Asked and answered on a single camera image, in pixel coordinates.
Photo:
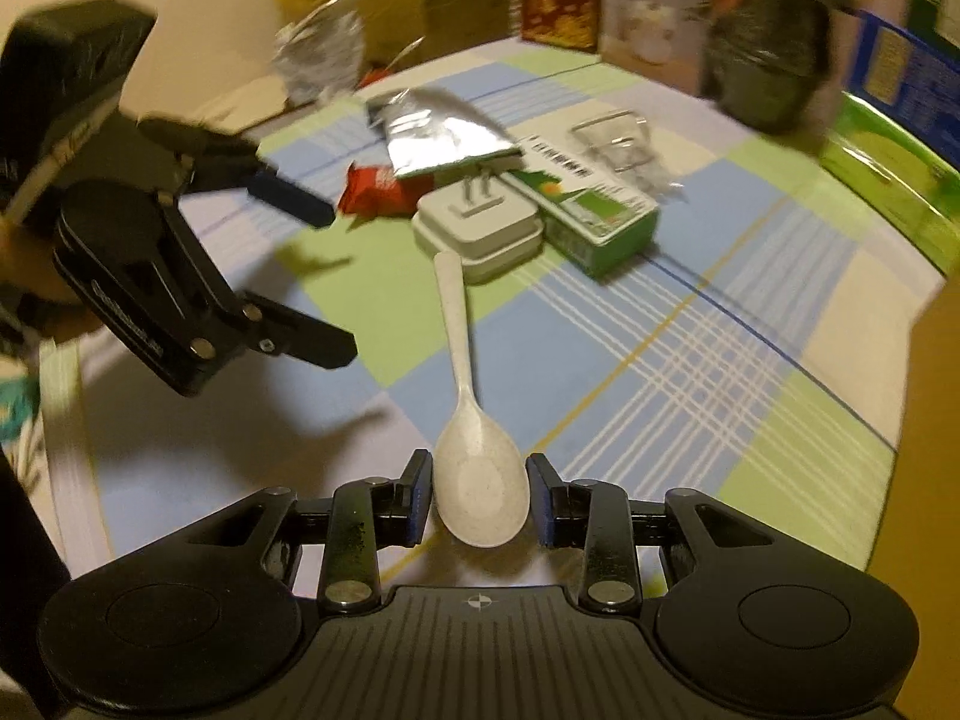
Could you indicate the green tissue pack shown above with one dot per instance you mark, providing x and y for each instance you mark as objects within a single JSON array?
[{"x": 904, "y": 180}]

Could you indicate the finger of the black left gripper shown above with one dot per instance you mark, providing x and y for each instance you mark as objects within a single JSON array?
[
  {"x": 210, "y": 161},
  {"x": 275, "y": 329}
]

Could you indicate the dark green bagged pot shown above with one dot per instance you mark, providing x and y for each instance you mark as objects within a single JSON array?
[{"x": 765, "y": 59}]

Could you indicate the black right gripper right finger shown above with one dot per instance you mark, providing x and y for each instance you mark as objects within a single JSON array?
[{"x": 593, "y": 517}]

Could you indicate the white plastic spoon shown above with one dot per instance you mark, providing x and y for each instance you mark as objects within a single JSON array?
[{"x": 480, "y": 485}]

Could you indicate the white humidifier product box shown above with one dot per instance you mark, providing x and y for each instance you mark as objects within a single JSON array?
[{"x": 664, "y": 40}]

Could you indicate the silver foil bag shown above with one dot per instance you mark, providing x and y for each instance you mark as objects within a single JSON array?
[{"x": 428, "y": 130}]

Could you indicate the green white medicine box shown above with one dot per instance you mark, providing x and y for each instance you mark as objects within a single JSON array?
[{"x": 596, "y": 220}]

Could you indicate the brown kraft paper box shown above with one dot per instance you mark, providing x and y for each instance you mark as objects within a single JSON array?
[{"x": 420, "y": 0}]

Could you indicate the blue printed box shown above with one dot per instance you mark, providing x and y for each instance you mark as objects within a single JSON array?
[{"x": 912, "y": 84}]

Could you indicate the white power adapter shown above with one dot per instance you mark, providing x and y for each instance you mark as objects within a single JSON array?
[{"x": 491, "y": 227}]

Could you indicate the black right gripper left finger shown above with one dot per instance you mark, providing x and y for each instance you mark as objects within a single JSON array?
[{"x": 367, "y": 516}]

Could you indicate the crumpled white plastic bag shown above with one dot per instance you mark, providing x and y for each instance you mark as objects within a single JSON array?
[{"x": 320, "y": 56}]

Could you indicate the brown cardboard box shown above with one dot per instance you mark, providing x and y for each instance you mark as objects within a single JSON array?
[{"x": 916, "y": 551}]

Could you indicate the clear plastic wire stand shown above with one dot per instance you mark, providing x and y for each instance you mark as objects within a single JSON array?
[{"x": 621, "y": 142}]

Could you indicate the red candy packet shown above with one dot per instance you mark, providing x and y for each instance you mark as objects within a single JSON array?
[{"x": 374, "y": 192}]

